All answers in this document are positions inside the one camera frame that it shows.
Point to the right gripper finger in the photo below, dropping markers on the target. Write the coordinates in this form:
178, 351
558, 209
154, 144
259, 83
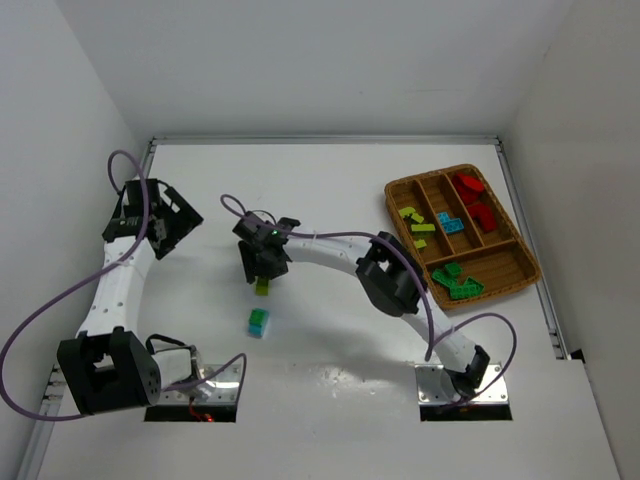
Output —
273, 264
248, 258

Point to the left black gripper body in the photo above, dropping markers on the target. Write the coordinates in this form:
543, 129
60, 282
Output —
176, 220

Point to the red lego base brick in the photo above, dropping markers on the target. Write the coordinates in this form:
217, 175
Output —
468, 198

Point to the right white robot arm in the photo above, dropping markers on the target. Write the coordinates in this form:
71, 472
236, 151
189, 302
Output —
392, 281

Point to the small red lego brick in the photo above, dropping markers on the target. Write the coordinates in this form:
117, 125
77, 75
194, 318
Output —
457, 182

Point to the wicker divided basket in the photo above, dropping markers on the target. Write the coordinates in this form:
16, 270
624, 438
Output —
500, 260

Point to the green rounded lego brick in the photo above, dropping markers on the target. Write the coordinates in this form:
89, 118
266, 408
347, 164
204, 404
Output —
453, 269

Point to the lime lego brick stack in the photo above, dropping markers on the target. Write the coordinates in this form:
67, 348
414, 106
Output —
422, 229

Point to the thin green lego plate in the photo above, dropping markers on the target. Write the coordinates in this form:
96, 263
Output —
442, 278

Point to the small cyan lego brick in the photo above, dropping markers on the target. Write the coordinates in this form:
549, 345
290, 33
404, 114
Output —
443, 217

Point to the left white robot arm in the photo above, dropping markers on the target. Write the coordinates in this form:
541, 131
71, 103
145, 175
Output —
106, 366

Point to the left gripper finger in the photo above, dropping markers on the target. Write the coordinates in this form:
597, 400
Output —
165, 237
182, 217

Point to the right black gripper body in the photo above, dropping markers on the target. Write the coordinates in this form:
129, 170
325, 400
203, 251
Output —
265, 267

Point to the red long lego brick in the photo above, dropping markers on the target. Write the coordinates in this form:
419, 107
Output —
484, 216

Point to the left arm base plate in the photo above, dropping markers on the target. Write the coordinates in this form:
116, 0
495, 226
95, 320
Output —
219, 391

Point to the lime lego with green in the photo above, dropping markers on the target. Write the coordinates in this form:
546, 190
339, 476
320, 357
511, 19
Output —
407, 213

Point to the cyan lego brick stack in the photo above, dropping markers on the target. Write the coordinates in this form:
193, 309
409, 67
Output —
453, 226

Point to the green on cyan lego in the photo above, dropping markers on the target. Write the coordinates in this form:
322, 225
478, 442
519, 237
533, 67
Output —
257, 322

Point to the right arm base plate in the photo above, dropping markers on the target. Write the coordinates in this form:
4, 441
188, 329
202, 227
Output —
434, 387

